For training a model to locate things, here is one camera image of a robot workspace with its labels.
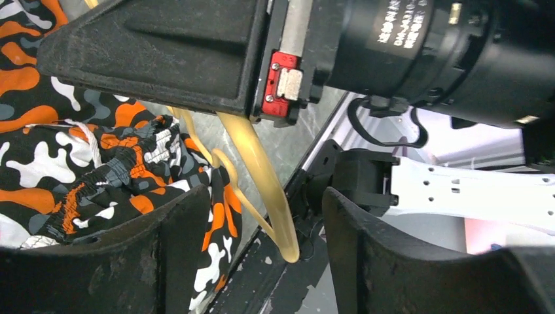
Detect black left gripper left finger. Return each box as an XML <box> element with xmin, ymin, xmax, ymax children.
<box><xmin>1</xmin><ymin>185</ymin><xmax>211</xmax><ymax>313</ymax></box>

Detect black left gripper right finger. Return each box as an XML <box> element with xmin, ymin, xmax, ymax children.
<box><xmin>323</xmin><ymin>188</ymin><xmax>554</xmax><ymax>313</ymax></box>

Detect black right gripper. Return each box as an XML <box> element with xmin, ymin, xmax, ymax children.
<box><xmin>251</xmin><ymin>1</ymin><xmax>347</xmax><ymax>128</ymax></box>

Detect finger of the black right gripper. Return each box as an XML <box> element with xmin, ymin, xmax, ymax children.
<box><xmin>37</xmin><ymin>1</ymin><xmax>266</xmax><ymax>116</ymax></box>

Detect cream yellow hanger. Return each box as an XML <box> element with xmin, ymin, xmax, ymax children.
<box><xmin>168</xmin><ymin>106</ymin><xmax>300</xmax><ymax>263</ymax></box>

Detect orange camo shorts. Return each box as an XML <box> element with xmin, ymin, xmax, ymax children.
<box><xmin>1</xmin><ymin>1</ymin><xmax>242</xmax><ymax>313</ymax></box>

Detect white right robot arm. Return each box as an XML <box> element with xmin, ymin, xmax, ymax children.
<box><xmin>38</xmin><ymin>1</ymin><xmax>554</xmax><ymax>238</ymax></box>

